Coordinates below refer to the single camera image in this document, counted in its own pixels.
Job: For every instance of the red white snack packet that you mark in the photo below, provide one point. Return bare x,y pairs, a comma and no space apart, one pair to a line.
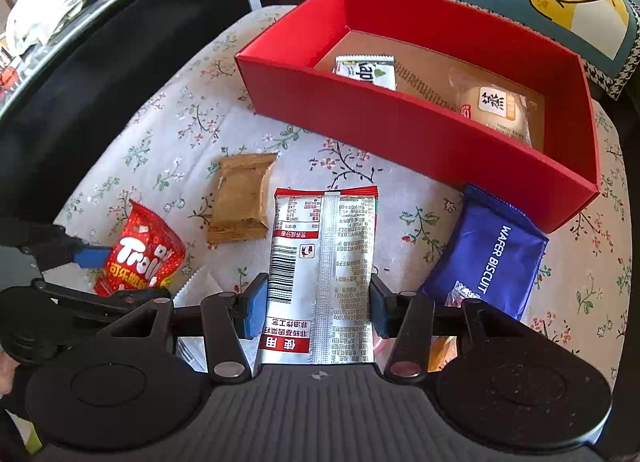
321,260

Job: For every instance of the blue wafer biscuit packet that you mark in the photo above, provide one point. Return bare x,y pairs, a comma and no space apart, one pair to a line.
493,254

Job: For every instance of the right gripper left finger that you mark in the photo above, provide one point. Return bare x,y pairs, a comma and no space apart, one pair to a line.
232,324

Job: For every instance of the white Kapre snack packet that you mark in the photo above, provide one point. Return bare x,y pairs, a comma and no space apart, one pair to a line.
378,70

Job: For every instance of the floral tablecloth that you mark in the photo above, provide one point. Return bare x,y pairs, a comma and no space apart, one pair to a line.
168,154

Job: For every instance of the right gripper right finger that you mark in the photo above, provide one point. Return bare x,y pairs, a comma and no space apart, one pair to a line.
407,318

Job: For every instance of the steamed egg cake packet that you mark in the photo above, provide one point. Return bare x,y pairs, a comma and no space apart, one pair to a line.
507,108

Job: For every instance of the red Trolli candy bag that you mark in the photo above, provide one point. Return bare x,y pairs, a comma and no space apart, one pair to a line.
146,256

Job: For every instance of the red cardboard box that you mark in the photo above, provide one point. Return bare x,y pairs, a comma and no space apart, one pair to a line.
288,72

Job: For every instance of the gold foil snack packet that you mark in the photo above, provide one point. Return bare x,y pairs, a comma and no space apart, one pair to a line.
240,205

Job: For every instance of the black glass coffee table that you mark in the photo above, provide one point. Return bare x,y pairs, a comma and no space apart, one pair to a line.
87,86

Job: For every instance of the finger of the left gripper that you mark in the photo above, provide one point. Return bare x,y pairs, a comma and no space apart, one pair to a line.
93,307
50,246

